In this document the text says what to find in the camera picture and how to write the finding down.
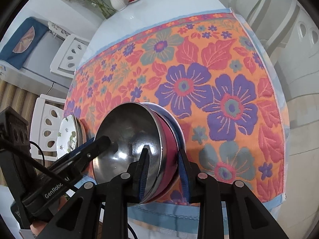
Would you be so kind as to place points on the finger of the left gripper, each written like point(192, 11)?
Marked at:
point(81, 147)
point(72, 167)

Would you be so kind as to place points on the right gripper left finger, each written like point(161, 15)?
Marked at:
point(101, 210)

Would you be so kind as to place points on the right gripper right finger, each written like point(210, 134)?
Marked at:
point(246, 215)

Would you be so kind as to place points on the small hexagonal forest plate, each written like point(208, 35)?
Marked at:
point(67, 136)

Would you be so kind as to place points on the large hexagonal forest plate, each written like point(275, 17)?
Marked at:
point(79, 132)

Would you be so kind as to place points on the pink steel bowl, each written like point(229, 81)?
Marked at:
point(132, 127)

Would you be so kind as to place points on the blue steel bowl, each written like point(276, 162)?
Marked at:
point(173, 123)

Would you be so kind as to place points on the person left hand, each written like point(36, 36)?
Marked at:
point(38, 226)

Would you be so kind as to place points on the white chair near right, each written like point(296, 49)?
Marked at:
point(45, 123)

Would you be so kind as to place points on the white chair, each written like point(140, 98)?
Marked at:
point(264, 16)
point(69, 55)
point(45, 123)
point(297, 64)

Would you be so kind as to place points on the white refrigerator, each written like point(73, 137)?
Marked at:
point(35, 75)

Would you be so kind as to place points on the white chair far right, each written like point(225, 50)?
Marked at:
point(69, 55)

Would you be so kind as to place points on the blue fridge cover cloth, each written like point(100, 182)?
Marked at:
point(23, 41)

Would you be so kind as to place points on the white ceramic flower vase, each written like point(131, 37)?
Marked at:
point(118, 5)

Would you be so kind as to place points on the orange floral tablecloth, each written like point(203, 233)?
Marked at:
point(211, 73)

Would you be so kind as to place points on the white chair near left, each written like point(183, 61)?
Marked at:
point(297, 64)

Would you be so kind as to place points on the white chair far left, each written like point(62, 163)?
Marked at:
point(264, 16)

